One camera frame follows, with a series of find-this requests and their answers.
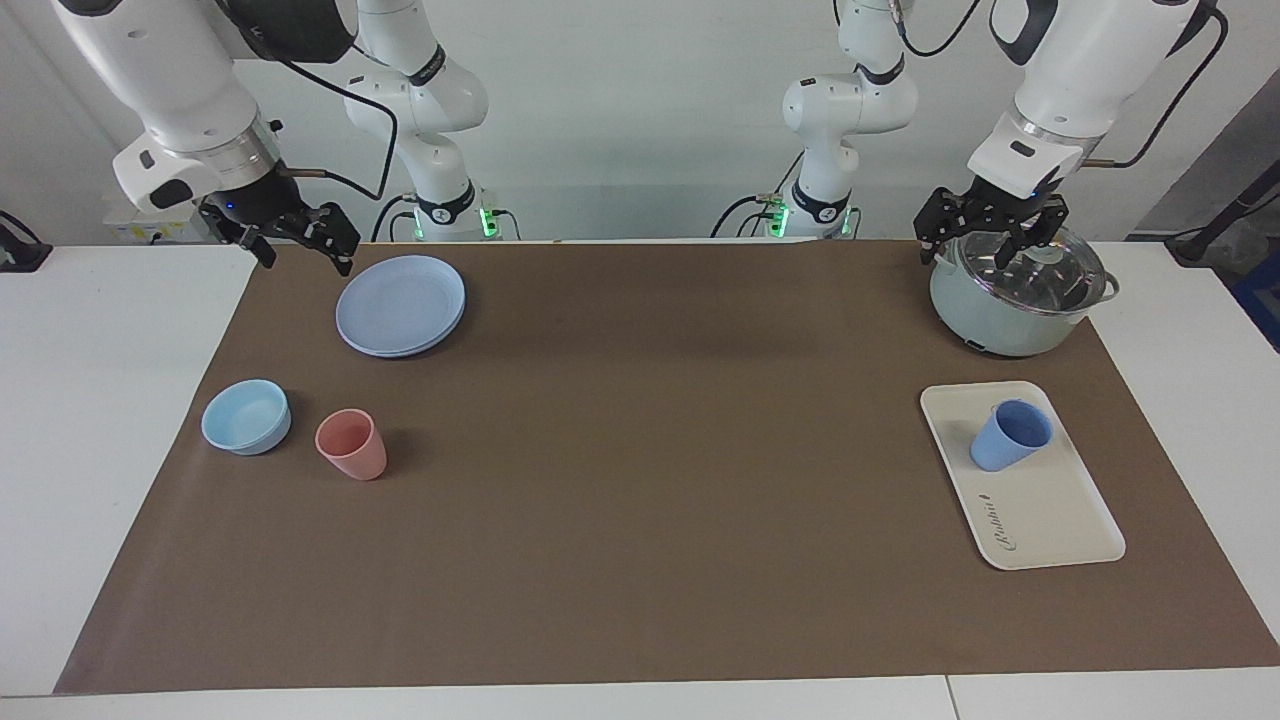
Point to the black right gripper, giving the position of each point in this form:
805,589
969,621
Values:
255,205

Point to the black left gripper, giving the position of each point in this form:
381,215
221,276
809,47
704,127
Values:
1000,205

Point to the blue plastic cup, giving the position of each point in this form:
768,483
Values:
1005,445

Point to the pink plastic cup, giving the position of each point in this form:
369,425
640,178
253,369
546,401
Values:
355,450

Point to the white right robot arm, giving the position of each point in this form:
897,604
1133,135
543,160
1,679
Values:
170,80

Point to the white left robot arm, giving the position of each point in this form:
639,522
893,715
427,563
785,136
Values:
1080,60

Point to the cream tray with Rabbit print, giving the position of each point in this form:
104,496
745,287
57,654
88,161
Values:
1050,520

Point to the pale green pot, glass lid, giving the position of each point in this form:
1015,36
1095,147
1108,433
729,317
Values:
1000,310

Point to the lavender blue plate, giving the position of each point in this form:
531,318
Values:
400,305

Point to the white background boxes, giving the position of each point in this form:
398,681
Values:
125,232

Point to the light blue bowl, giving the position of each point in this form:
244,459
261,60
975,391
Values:
245,420

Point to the black background object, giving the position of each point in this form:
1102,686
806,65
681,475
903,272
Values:
20,250

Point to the blue background object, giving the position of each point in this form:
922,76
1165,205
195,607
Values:
1262,310

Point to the brown paper table mat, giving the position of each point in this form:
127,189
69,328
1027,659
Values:
650,500

